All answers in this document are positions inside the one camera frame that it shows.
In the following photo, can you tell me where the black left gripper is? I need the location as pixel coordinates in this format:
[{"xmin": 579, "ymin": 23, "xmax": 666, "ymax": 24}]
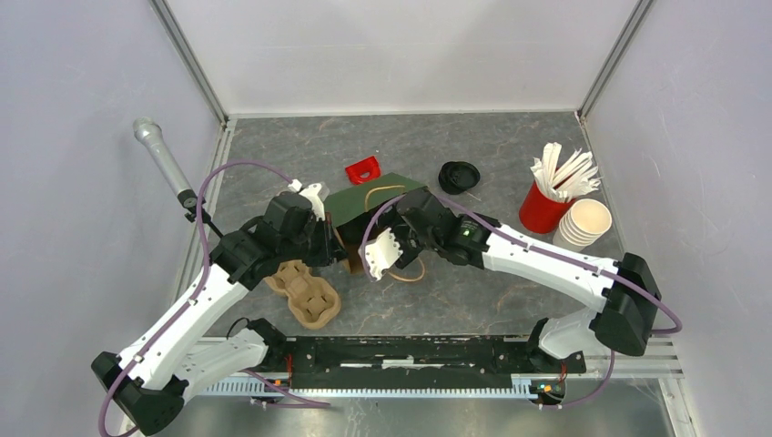
[{"xmin": 279, "ymin": 211, "xmax": 350, "ymax": 267}]

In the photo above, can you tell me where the green paper bag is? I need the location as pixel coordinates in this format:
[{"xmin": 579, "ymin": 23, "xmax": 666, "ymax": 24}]
[{"xmin": 324, "ymin": 173, "xmax": 426, "ymax": 275}]

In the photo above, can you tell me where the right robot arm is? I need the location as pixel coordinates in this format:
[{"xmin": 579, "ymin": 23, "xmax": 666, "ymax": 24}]
[{"xmin": 391, "ymin": 188, "xmax": 661, "ymax": 371}]

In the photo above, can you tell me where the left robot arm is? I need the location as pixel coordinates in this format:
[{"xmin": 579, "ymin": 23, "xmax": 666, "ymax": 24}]
[{"xmin": 91, "ymin": 186, "xmax": 343, "ymax": 436}]

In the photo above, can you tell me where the stack of black lids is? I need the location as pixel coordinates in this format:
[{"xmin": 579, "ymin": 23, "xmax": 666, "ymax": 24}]
[{"xmin": 438, "ymin": 161, "xmax": 481, "ymax": 195}]

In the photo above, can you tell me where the brown cardboard cup carrier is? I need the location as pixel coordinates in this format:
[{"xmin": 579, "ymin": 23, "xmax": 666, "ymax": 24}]
[{"xmin": 263, "ymin": 260, "xmax": 342, "ymax": 330}]

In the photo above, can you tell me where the red plastic cup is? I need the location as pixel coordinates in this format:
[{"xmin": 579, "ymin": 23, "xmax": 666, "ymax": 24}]
[{"xmin": 518, "ymin": 182, "xmax": 576, "ymax": 234}]

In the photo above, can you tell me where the stack of white paper cups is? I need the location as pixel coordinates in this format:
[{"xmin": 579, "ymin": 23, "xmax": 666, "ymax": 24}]
[{"xmin": 553, "ymin": 198, "xmax": 613, "ymax": 252}]

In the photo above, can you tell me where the silver microphone on stand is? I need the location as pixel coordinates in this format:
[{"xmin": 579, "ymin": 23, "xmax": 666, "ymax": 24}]
[{"xmin": 133, "ymin": 117, "xmax": 198, "ymax": 222}]

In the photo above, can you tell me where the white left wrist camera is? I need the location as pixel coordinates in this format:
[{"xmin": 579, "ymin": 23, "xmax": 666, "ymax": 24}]
[{"xmin": 288, "ymin": 179, "xmax": 330, "ymax": 221}]

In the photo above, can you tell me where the red plastic ring tool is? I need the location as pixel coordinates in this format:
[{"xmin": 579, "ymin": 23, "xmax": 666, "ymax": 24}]
[{"xmin": 345, "ymin": 156, "xmax": 381, "ymax": 185}]

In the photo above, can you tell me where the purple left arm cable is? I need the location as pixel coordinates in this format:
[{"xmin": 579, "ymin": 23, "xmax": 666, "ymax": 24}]
[{"xmin": 97, "ymin": 159, "xmax": 333, "ymax": 437}]

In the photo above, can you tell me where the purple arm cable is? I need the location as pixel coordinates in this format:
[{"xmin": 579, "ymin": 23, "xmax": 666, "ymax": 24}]
[
  {"xmin": 97, "ymin": 159, "xmax": 333, "ymax": 437},
  {"xmin": 359, "ymin": 194, "xmax": 684, "ymax": 408}
]

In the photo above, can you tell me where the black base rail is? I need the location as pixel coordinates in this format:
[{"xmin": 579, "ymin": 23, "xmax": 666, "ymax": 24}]
[{"xmin": 253, "ymin": 335, "xmax": 586, "ymax": 390}]

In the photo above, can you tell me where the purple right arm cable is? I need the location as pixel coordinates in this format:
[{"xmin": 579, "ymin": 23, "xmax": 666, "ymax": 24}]
[{"xmin": 359, "ymin": 194, "xmax": 684, "ymax": 408}]

